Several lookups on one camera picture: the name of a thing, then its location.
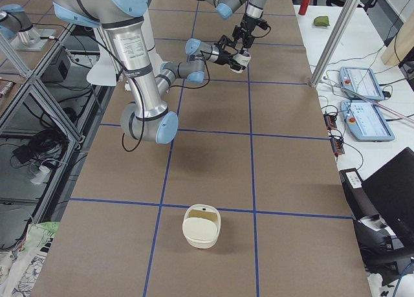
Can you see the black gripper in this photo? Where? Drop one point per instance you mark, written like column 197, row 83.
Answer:
column 249, row 26
column 220, row 55

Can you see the white paper cup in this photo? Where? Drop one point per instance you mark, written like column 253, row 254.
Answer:
column 240, row 61

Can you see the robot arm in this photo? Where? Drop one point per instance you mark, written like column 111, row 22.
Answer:
column 122, row 22
column 252, row 18

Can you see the red bottle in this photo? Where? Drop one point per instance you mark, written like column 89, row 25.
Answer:
column 303, row 7

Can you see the green pouch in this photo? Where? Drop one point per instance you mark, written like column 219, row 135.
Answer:
column 321, row 21

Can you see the upper teach pendant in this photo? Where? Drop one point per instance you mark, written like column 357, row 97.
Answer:
column 361, row 81

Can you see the teach pendant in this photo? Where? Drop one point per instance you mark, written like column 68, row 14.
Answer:
column 361, row 81
column 365, row 121

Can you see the lower teach pendant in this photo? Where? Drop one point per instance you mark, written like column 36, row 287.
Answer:
column 365, row 121

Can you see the white swing-lid bin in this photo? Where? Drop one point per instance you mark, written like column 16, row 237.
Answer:
column 201, row 226

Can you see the black monitor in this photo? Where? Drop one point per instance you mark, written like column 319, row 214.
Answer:
column 390, row 190

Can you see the printed cloth bag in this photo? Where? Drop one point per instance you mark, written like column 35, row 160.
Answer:
column 21, row 266

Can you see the aluminium frame post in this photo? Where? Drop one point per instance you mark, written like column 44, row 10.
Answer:
column 339, row 28

